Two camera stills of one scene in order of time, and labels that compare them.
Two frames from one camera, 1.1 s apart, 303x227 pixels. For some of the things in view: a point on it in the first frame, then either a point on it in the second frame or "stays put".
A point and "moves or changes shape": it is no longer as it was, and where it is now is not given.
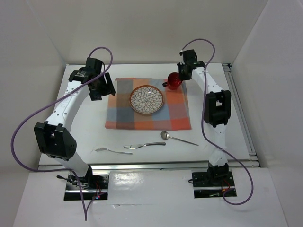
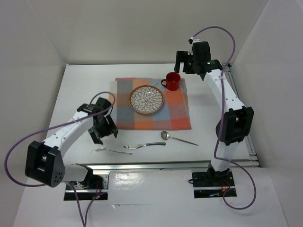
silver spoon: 165,135 stays put
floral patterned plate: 146,99 stays put
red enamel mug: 173,82 moves or changes shape
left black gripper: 107,89 to 109,129
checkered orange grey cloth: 174,114 stays put
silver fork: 103,149 stays put
